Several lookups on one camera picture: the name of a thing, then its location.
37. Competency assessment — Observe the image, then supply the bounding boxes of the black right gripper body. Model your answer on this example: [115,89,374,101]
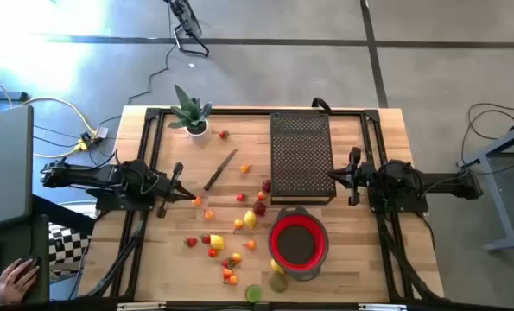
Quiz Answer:
[346,146,377,207]

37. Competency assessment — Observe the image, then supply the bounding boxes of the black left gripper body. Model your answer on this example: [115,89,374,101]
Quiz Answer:
[152,162,185,219]

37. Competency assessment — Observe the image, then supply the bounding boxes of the black kitchen knife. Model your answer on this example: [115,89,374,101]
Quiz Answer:
[202,148,239,192]

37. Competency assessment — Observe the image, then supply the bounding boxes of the black perforated metal shelf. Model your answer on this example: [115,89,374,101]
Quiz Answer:
[269,111,338,206]

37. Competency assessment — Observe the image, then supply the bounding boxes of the red grey collapsible colander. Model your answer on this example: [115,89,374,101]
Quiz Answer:
[268,206,330,282]

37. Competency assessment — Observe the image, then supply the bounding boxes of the green toy kiwi half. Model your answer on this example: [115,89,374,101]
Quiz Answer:
[244,284,263,304]

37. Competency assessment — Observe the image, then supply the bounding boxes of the potted aloe plant white pot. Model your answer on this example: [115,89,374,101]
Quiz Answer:
[167,84,213,146]

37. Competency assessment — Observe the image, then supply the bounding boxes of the white yellow power plugs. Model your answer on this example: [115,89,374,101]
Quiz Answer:
[77,126,110,152]

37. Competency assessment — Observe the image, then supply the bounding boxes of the black white checkered board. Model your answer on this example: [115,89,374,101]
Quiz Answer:
[48,222,92,277]

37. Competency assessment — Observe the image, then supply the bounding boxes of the brown whole toy kiwi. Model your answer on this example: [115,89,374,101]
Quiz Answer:
[268,270,289,294]

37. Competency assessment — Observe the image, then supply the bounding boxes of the black desk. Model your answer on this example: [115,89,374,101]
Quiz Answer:
[0,213,50,306]

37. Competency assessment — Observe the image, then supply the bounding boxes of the grey desk top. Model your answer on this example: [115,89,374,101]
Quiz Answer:
[0,105,35,230]

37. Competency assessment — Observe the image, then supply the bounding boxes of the grey metal table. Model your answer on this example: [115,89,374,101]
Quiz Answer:
[457,118,514,254]

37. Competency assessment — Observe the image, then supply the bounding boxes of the black floor fan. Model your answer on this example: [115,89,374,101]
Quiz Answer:
[163,0,211,58]

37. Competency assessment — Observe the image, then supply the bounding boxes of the person's hand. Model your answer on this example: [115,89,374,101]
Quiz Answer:
[0,257,41,307]

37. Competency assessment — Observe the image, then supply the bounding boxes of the dark floor power strip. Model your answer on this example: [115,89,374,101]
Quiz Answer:
[0,89,29,103]

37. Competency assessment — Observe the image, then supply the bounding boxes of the black curved handle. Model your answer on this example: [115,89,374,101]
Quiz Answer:
[311,97,333,115]

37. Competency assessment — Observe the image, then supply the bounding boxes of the yellow extension cable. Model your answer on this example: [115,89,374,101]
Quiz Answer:
[0,71,98,159]

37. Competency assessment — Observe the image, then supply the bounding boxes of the silver metal bracket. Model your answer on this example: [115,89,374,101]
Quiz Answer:
[359,303,408,311]
[117,301,167,311]

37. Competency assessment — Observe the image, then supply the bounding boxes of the black looped floor cable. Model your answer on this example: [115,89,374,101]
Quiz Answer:
[461,102,514,165]

